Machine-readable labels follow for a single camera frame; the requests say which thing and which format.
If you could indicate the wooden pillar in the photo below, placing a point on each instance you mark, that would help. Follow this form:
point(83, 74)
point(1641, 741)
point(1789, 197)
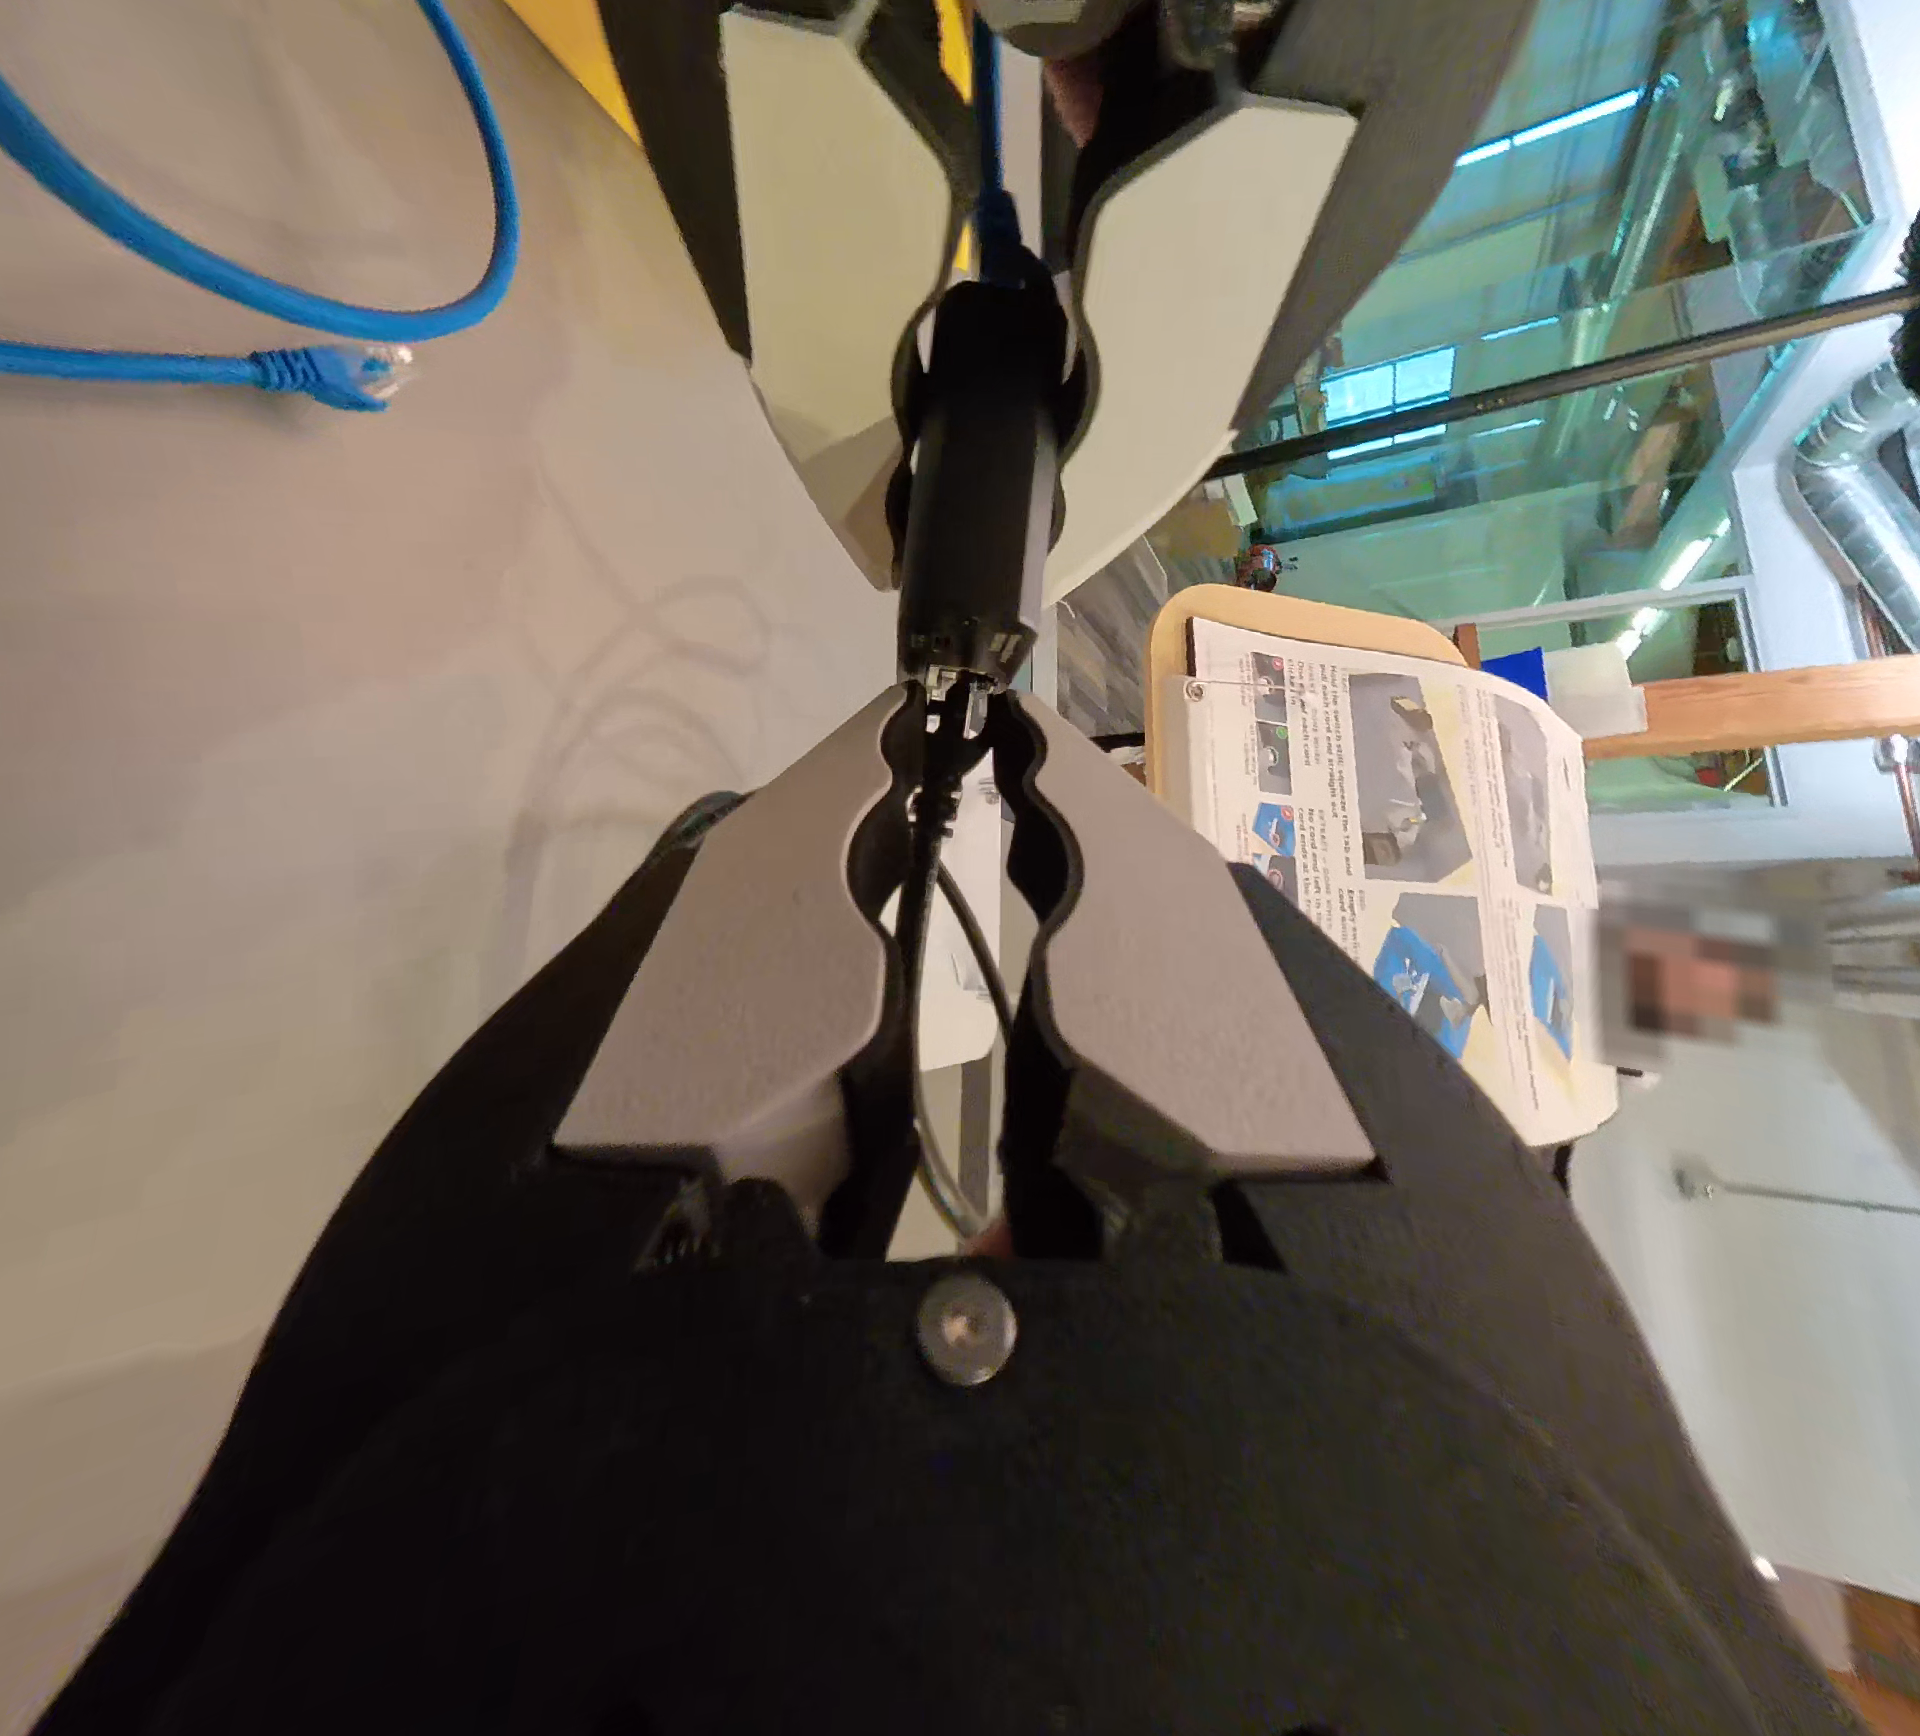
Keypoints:
point(1771, 709)

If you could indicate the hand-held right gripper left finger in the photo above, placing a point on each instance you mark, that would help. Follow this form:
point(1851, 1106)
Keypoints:
point(734, 1001)

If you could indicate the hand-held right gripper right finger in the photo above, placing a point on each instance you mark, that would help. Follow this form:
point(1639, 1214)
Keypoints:
point(1200, 1017)

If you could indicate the wooden instruction board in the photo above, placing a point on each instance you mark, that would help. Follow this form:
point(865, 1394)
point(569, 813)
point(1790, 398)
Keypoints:
point(1424, 866)

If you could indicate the silver ventilation duct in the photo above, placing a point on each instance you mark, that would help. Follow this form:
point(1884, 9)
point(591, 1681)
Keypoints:
point(1860, 491)

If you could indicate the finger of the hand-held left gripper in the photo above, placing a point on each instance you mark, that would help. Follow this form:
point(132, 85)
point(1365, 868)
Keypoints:
point(824, 267)
point(1200, 267)

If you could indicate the white board stand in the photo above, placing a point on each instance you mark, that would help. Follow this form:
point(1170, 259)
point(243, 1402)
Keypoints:
point(969, 1001)

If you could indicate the blue box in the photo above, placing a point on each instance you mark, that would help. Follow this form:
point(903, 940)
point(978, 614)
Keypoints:
point(1515, 675)

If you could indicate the black network switch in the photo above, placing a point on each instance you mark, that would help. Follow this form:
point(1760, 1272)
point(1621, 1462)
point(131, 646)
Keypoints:
point(982, 491)

